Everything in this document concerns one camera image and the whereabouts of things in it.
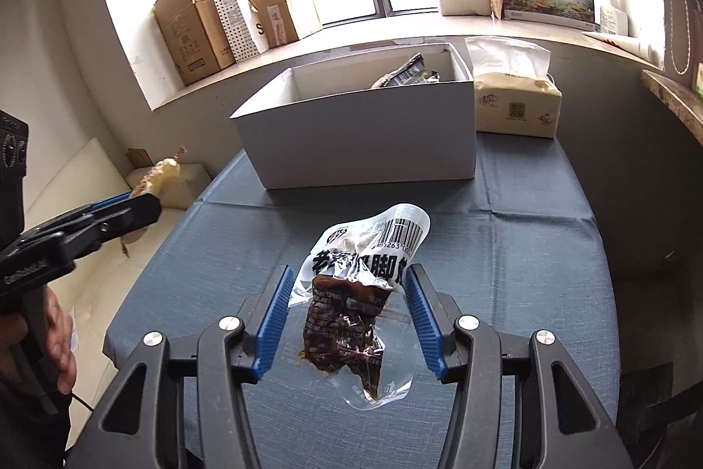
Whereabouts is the beige sofa cushion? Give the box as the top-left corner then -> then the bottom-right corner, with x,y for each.
22,136 -> 214,338

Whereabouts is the person's left hand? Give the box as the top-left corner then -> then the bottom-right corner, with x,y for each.
47,290 -> 79,394

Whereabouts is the tall brown cardboard box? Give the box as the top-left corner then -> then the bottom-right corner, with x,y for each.
154,0 -> 238,86

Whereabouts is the white cardboard box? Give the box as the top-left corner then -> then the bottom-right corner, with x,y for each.
229,42 -> 478,189

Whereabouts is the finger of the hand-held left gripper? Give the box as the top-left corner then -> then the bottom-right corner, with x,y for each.
89,193 -> 136,217
52,193 -> 163,261

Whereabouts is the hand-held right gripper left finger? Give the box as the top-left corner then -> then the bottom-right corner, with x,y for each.
66,265 -> 297,469

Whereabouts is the white wipes pack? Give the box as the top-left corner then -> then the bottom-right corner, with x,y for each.
598,4 -> 631,37

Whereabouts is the grey blue tablecloth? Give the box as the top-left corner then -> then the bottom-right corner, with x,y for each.
103,134 -> 617,448

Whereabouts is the polka-dot paper bag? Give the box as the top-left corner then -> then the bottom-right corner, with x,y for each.
204,0 -> 278,62

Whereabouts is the beige bun snack packet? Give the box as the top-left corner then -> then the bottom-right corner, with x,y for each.
125,145 -> 188,206

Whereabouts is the black yellow snack packet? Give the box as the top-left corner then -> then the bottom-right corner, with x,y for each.
384,53 -> 440,86

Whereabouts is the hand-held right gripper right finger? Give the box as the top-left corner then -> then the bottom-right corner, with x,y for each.
405,263 -> 632,469

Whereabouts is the beige tissue pack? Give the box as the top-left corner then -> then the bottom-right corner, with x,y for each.
464,36 -> 564,139

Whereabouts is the small open cardboard box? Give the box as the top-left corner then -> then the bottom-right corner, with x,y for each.
247,0 -> 324,53

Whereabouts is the clear dark meat snack packet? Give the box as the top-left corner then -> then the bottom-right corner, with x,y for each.
290,202 -> 430,412

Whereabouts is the brown marble side counter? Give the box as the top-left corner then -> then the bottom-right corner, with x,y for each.
640,69 -> 703,143

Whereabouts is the white rolled paper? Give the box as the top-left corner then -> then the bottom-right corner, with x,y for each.
583,31 -> 667,65

